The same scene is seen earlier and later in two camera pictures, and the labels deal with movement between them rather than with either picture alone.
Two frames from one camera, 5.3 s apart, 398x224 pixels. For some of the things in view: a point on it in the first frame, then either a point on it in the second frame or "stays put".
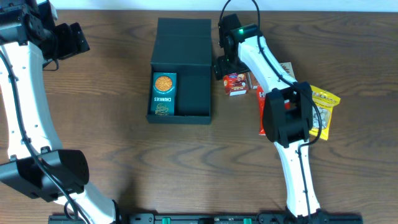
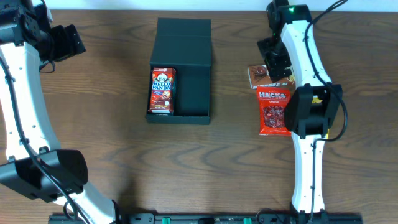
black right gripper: x=220 y=68 to x=273 y=65
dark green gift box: x=184 y=46 stays put
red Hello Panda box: x=236 y=84 to x=163 y=84
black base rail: x=211 y=218 stays put
